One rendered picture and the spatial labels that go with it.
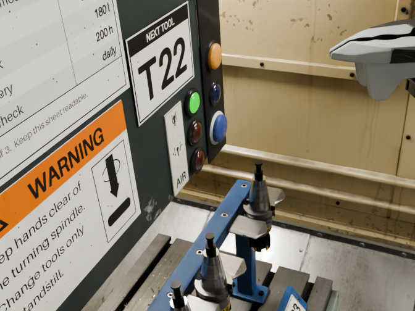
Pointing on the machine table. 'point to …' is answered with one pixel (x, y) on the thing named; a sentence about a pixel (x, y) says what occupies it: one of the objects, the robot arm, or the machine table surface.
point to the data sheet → (54, 73)
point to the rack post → (260, 292)
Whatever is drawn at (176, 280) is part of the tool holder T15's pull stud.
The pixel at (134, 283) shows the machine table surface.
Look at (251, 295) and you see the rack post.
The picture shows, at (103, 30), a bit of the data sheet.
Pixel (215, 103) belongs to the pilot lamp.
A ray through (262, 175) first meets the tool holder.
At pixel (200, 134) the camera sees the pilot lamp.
